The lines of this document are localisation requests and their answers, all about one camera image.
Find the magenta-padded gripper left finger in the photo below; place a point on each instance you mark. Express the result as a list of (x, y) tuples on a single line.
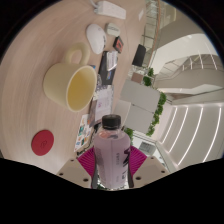
[(73, 171)]

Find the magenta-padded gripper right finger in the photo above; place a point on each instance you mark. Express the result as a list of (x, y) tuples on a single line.
[(150, 170)]

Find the purple drink bottle black cap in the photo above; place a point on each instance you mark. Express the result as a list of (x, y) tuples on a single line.
[(111, 156)]

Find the clear shaker bottle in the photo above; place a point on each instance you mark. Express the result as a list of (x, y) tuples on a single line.
[(146, 148)]

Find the colourful sticker sheet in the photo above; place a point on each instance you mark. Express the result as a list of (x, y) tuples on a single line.
[(83, 133)]

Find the flat round red coaster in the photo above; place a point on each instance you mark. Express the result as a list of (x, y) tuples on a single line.
[(42, 143)]

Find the ceiling light strips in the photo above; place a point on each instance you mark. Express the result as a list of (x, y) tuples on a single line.
[(200, 133)]

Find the white chair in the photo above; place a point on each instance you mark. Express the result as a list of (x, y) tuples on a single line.
[(120, 111)]

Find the white cabinet with plants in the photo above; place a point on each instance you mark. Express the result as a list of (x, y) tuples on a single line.
[(140, 100)]

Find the open printed booklet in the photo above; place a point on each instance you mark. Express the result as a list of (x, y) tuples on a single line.
[(103, 103)]

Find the pale yellow mug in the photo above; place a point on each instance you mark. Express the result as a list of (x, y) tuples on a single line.
[(58, 81)]

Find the potted plants wooden planter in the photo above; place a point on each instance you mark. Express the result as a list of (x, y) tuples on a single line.
[(137, 77)]

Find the black notebook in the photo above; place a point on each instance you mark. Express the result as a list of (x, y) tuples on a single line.
[(104, 73)]

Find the black chair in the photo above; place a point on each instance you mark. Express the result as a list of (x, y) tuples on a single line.
[(139, 55)]

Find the white card packet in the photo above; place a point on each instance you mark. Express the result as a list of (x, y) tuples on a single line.
[(112, 60)]

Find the small black red box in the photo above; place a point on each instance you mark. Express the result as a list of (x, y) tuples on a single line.
[(118, 44)]

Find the white computer mouse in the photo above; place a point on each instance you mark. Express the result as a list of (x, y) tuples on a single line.
[(96, 38)]

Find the small white grey case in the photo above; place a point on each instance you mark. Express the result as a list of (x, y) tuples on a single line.
[(112, 29)]

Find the glass balcony railing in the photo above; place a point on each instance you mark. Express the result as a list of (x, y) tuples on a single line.
[(154, 23)]

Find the white paper sheet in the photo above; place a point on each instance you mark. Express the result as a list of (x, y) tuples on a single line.
[(141, 14)]

